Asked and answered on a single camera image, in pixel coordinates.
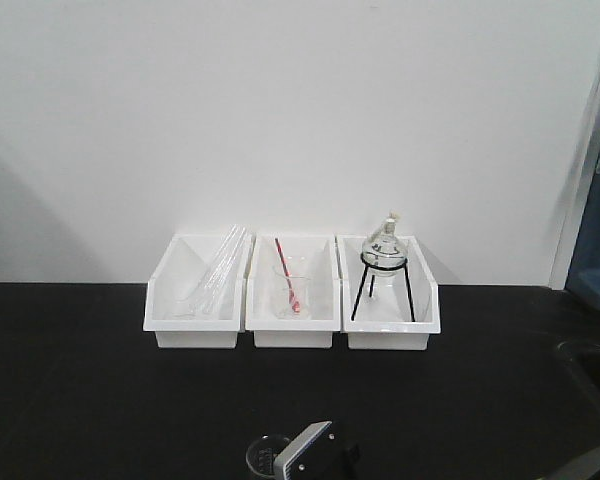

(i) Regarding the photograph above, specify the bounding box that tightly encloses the middle white plastic bin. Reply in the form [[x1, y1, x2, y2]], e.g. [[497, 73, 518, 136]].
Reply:
[[245, 233, 341, 349]]

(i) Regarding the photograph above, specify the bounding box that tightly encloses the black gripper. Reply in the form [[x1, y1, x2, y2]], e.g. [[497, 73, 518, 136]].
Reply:
[[299, 424, 360, 480]]

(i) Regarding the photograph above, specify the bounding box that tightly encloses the red stirring rod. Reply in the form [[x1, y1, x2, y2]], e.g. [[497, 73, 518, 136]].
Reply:
[[274, 237, 301, 314]]

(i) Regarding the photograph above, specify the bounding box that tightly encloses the white plastic bin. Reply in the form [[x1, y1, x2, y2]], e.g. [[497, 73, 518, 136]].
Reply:
[[336, 235, 441, 350], [143, 233, 253, 349], [245, 233, 341, 349]]

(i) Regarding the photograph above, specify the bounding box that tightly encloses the black tripod stand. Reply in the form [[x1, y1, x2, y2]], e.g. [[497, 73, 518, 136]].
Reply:
[[350, 252, 417, 322]]

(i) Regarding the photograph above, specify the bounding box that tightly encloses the black sink basin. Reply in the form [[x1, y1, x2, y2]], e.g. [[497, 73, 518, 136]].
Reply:
[[555, 340, 600, 414]]

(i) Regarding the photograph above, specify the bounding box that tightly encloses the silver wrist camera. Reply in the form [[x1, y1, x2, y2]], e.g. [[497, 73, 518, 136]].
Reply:
[[273, 421, 341, 479]]

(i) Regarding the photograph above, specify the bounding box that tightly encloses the small glass beaker in bin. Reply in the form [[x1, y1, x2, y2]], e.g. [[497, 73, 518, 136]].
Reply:
[[272, 267, 311, 320]]

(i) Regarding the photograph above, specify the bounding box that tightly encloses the clear glass beaker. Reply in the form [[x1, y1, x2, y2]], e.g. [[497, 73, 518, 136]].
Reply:
[[245, 434, 291, 479]]

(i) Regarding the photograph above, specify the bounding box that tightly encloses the round glass flask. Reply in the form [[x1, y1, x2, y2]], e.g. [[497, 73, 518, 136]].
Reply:
[[361, 213, 407, 276]]

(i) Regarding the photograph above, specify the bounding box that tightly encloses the left white plastic bin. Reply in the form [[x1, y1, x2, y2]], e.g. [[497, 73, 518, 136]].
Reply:
[[143, 233, 253, 349]]

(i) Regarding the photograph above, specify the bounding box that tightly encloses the glass tubes bundle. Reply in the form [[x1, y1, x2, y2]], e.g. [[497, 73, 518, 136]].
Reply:
[[172, 225, 247, 320]]

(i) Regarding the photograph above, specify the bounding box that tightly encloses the right white plastic bin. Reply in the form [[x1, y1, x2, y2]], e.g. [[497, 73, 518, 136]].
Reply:
[[336, 235, 441, 350]]

